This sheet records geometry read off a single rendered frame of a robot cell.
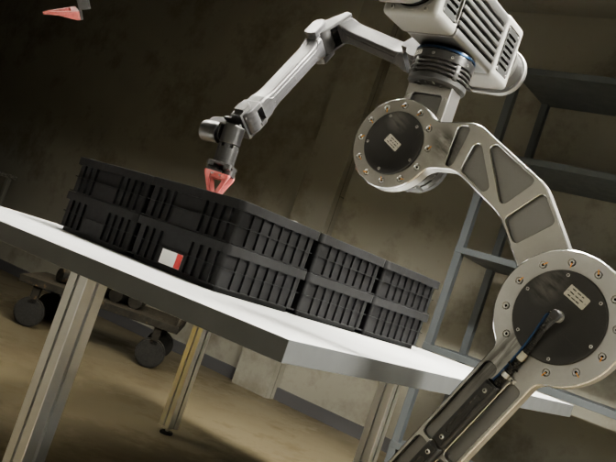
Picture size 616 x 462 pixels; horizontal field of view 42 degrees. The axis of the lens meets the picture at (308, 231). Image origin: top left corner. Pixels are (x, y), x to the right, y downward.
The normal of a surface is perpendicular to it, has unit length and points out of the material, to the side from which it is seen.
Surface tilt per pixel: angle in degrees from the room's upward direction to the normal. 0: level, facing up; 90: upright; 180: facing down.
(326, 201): 90
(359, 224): 90
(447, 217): 90
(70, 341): 90
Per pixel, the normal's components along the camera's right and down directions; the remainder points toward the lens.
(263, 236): 0.69, 0.20
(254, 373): -0.54, -0.24
